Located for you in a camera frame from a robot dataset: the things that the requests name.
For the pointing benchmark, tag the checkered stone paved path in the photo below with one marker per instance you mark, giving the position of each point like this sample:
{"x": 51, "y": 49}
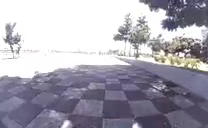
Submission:
{"x": 102, "y": 96}

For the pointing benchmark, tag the slender tall tree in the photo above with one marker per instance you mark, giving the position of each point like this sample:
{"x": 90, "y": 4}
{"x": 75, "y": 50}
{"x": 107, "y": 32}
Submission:
{"x": 126, "y": 30}
{"x": 138, "y": 33}

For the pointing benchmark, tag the robot's own part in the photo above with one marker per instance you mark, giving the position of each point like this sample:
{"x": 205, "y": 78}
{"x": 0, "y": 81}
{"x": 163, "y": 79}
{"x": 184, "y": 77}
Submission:
{"x": 66, "y": 124}
{"x": 136, "y": 125}

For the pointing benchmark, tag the low green hedge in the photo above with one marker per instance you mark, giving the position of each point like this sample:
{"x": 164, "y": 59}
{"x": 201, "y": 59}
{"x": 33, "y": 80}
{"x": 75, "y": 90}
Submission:
{"x": 182, "y": 61}

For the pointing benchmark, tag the dark bushy trees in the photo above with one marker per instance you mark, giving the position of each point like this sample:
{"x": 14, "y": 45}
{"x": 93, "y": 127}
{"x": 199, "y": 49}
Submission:
{"x": 182, "y": 45}

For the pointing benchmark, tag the smooth grey concrete strip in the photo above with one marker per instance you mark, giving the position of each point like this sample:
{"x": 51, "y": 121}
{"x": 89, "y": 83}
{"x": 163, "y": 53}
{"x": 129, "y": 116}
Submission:
{"x": 192, "y": 80}

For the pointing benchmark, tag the large overhanging dark tree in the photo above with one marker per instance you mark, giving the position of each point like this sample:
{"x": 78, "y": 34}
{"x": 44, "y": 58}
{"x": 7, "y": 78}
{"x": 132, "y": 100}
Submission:
{"x": 185, "y": 13}

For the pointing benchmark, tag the row of small trees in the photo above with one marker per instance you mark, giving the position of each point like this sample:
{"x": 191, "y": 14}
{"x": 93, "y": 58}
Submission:
{"x": 12, "y": 38}

